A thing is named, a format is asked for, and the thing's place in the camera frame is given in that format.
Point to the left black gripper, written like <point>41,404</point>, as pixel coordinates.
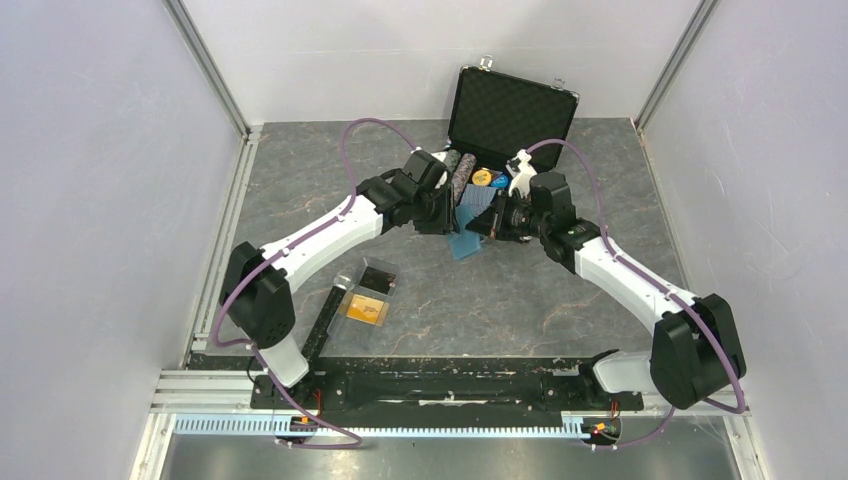
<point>446,222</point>

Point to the clear plastic card box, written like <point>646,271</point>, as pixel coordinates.
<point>368,290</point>

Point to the pink grey chip row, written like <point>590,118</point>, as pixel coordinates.
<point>461,175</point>

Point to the black microphone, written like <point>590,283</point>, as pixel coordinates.
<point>319,333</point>

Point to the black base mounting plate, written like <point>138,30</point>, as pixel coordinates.
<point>453,391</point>

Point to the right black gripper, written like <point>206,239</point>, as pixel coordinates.
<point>493,222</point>

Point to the purple green chip row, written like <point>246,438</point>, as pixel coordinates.
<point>452,159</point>

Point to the dark card stack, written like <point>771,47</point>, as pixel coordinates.
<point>379,279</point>

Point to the black poker chip case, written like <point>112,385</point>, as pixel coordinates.
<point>494,115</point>

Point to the blue playing card deck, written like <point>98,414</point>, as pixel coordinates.
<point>478,197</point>

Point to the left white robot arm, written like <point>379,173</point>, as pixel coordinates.
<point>259,284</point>

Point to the blue card holder wallet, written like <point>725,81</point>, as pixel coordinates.
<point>464,243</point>

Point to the blue dealer button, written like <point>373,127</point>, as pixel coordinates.
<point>502,181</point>

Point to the yellow dealer button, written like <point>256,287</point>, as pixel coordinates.
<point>482,177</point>

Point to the white slotted cable duct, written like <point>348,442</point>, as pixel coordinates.
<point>298,427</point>

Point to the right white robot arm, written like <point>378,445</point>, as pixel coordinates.
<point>696,354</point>

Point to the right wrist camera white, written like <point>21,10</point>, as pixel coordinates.
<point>521,171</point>

